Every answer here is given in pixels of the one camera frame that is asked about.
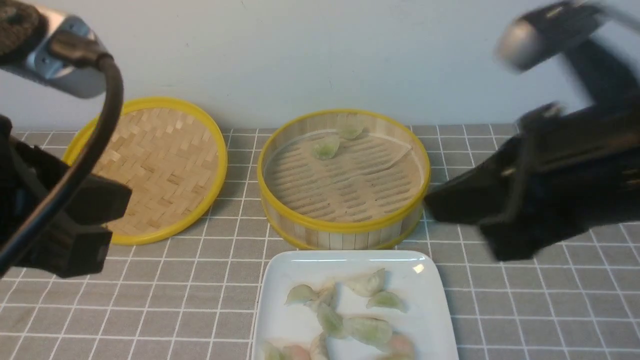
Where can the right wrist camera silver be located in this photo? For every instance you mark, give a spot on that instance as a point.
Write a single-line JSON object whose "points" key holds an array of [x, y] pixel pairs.
{"points": [[540, 34]]}

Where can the green steamed dumpling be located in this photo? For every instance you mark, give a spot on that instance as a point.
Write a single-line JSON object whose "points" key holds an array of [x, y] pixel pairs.
{"points": [[326, 148], [369, 331], [318, 348], [387, 300], [331, 322], [271, 352], [349, 130], [303, 294]]}

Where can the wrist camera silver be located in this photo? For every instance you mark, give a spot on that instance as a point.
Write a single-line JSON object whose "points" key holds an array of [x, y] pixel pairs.
{"points": [[540, 34], [37, 42]]}

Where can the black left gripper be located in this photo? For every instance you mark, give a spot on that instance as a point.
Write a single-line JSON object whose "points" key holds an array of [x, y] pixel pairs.
{"points": [[68, 248]]}

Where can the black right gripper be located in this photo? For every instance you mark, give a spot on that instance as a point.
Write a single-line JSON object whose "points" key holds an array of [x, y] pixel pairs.
{"points": [[562, 174]]}

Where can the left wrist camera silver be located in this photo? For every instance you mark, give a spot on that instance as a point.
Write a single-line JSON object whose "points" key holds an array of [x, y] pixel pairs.
{"points": [[37, 42]]}

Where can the pink steamed dumpling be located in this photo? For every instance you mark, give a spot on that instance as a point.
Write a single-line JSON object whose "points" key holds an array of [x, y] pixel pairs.
{"points": [[401, 345]]}

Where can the pale steamed dumpling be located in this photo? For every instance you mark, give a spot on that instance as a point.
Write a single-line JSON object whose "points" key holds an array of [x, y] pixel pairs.
{"points": [[367, 285]]}

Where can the white square plate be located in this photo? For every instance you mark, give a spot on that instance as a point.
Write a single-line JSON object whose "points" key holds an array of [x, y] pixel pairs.
{"points": [[411, 275]]}

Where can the woven bamboo steamer lid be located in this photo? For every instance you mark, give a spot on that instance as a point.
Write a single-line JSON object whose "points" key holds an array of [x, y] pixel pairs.
{"points": [[173, 156]]}

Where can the bamboo steamer basket yellow rim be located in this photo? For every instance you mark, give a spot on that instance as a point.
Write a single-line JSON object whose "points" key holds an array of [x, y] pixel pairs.
{"points": [[369, 196]]}

